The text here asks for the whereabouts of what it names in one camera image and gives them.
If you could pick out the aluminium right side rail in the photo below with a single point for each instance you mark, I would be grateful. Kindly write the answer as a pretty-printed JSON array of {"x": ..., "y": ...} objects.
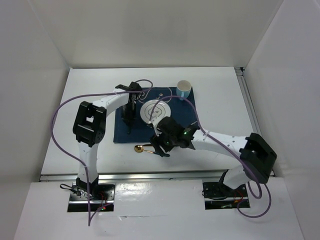
[{"x": 239, "y": 71}]

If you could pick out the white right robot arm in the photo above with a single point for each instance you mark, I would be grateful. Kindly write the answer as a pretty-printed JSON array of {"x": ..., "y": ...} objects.
[{"x": 255, "y": 155}]

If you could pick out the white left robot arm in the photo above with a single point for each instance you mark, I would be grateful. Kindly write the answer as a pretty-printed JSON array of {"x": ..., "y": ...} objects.
[{"x": 90, "y": 127}]

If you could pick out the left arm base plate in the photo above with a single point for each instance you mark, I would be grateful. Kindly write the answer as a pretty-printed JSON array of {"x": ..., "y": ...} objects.
[{"x": 103, "y": 198}]

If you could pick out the gold spoon dark handle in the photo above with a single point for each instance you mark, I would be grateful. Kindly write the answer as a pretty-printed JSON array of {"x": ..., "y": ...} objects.
[{"x": 141, "y": 149}]

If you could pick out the white round plate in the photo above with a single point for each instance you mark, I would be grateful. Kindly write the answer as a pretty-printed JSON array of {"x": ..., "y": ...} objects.
[{"x": 150, "y": 110}]

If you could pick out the white and blue mug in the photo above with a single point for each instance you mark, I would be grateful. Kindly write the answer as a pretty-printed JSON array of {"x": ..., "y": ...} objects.
[{"x": 183, "y": 89}]

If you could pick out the aluminium rail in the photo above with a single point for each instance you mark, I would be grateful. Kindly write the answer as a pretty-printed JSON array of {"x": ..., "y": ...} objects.
[
  {"x": 142, "y": 176},
  {"x": 239, "y": 71}
]

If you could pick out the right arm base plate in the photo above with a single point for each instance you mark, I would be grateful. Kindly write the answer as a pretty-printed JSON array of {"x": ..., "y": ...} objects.
[{"x": 217, "y": 197}]

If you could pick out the gold fork dark handle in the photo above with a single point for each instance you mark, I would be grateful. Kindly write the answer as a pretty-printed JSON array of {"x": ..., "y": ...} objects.
[{"x": 129, "y": 128}]

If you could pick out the aluminium front rail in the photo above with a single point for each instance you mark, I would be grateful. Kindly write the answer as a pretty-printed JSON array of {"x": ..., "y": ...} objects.
[{"x": 142, "y": 176}]

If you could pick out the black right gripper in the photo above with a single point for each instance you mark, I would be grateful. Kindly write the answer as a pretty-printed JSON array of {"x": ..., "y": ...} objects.
[{"x": 156, "y": 140}]

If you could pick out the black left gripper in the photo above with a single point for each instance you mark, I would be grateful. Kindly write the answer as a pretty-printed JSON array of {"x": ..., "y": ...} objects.
[{"x": 131, "y": 117}]

